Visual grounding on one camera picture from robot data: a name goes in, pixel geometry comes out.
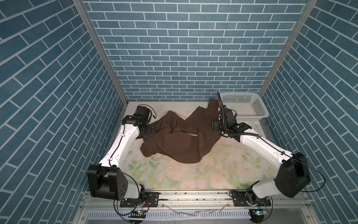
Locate white plastic basket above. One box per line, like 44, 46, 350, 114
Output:
220, 92, 269, 121

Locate brown trousers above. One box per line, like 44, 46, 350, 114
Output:
140, 99, 221, 164

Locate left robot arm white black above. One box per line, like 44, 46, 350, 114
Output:
87, 124, 145, 203

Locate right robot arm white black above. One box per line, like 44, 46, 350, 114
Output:
212, 107, 311, 203

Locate right green circuit board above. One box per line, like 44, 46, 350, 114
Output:
249, 209, 268, 219

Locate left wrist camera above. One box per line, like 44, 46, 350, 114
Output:
134, 105, 153, 124

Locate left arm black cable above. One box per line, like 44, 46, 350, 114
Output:
107, 104, 157, 217

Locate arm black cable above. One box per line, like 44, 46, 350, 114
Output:
107, 104, 157, 217
217, 91, 326, 193

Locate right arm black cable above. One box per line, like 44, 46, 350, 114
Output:
217, 91, 326, 193

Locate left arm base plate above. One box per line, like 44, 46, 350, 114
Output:
120, 192, 159, 208

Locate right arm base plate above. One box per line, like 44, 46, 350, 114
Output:
228, 190, 272, 207

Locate aluminium front rail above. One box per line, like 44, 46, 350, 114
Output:
79, 189, 311, 210

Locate white slotted cable duct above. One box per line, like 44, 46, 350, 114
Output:
86, 209, 252, 221

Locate left corner aluminium post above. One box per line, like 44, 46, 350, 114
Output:
73, 0, 128, 106

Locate corner aluminium post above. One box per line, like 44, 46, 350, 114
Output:
73, 0, 128, 106
258, 0, 318, 98

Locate right corner aluminium post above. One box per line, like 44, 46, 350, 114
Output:
258, 0, 318, 98

